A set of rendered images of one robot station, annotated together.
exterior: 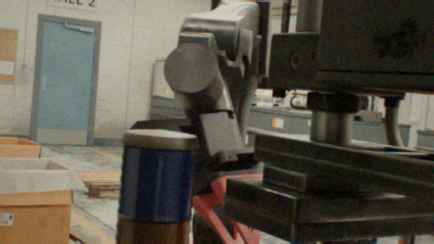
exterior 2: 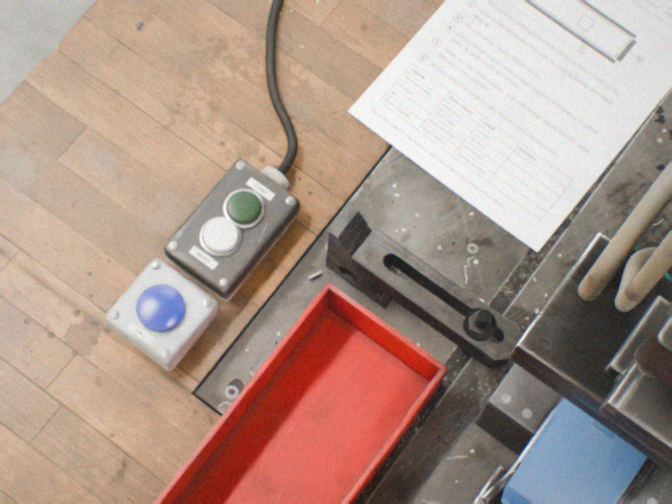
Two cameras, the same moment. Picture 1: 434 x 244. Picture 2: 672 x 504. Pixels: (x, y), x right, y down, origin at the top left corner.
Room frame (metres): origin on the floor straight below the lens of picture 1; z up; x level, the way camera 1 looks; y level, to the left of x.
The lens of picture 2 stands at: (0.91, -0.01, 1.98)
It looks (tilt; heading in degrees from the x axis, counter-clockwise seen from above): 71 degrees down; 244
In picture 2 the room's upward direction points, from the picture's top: 6 degrees clockwise
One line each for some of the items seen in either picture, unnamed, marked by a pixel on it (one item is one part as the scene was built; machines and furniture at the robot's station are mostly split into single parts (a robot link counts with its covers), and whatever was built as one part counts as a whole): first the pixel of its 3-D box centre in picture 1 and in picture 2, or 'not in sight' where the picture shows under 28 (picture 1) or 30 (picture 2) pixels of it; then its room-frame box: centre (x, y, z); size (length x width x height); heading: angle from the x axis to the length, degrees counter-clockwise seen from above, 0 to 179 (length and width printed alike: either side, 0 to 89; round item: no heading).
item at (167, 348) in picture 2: not in sight; (164, 318); (0.90, -0.33, 0.90); 0.07 x 0.07 x 0.06; 33
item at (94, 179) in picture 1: (127, 182); not in sight; (7.35, 0.97, 0.07); 1.20 x 1.00 x 0.14; 121
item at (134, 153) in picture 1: (157, 179); not in sight; (0.33, 0.03, 1.17); 0.04 x 0.04 x 0.03
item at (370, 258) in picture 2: not in sight; (435, 303); (0.69, -0.25, 0.95); 0.15 x 0.03 x 0.10; 123
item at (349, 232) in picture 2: not in sight; (368, 258); (0.73, -0.31, 0.95); 0.06 x 0.03 x 0.09; 123
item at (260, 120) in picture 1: (250, 138); not in sight; (9.95, -0.50, 0.49); 5.51 x 1.02 x 0.97; 29
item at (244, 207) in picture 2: not in sight; (244, 210); (0.81, -0.39, 0.93); 0.03 x 0.03 x 0.02
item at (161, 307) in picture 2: not in sight; (161, 309); (0.90, -0.33, 0.93); 0.04 x 0.04 x 0.02
